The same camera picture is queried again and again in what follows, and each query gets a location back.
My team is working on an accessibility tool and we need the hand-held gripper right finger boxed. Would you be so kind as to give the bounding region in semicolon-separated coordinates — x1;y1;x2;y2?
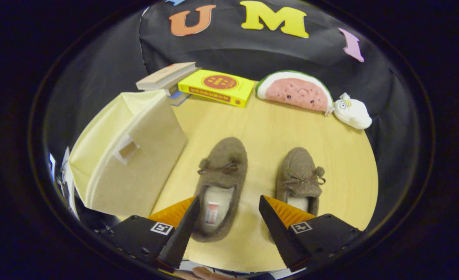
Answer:
259;194;364;273

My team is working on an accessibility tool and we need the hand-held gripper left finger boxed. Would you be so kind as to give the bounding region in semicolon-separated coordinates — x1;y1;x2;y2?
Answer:
97;195;201;273

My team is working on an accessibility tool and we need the brown fuzzy shoe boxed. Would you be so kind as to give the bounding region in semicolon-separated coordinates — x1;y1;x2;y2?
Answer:
274;147;326;216
190;136;248;243

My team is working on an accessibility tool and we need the beige fabric storage box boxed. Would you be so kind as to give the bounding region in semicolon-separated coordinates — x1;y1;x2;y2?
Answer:
69;89;188;218

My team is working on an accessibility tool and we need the watermelon slice plush toy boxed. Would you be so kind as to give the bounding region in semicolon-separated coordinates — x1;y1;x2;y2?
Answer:
255;70;334;114

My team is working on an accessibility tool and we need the white plush toy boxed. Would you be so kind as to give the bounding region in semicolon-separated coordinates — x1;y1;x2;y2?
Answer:
332;93;373;130

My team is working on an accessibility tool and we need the grey blue book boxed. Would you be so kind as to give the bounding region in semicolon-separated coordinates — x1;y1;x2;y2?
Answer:
166;82;192;106

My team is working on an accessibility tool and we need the yellow book with red circle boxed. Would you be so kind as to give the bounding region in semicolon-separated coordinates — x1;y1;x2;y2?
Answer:
178;69;255;108

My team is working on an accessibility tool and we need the black backdrop cloth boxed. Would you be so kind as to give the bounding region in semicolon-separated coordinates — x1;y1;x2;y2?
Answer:
44;0;420;230

